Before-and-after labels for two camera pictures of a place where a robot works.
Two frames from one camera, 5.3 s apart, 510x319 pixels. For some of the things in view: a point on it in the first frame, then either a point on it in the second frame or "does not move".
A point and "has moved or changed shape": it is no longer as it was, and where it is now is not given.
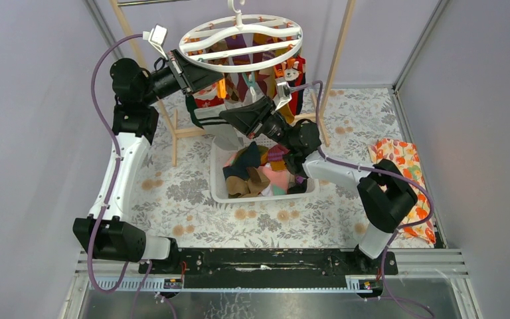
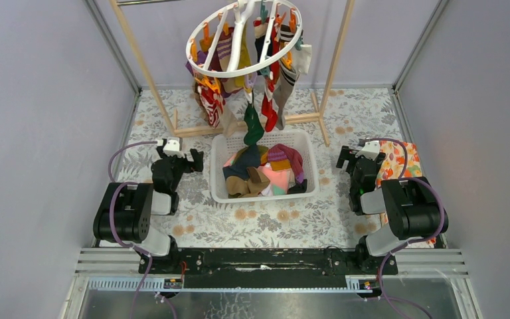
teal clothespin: [250, 78] to [265, 71]
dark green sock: [191, 106] has moved or changed shape
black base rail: [270, 268] does not move
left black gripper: [180, 72] to [188, 159]
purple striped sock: [238, 42] to [224, 47]
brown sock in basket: [238, 187] does not move
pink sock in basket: [279, 180] does not move
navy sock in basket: [248, 157] does not move
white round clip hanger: [240, 42] has moved or changed shape
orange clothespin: [221, 88] has moved or changed shape
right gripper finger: [263, 108] to [381, 157]
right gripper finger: [249, 118] to [346, 154]
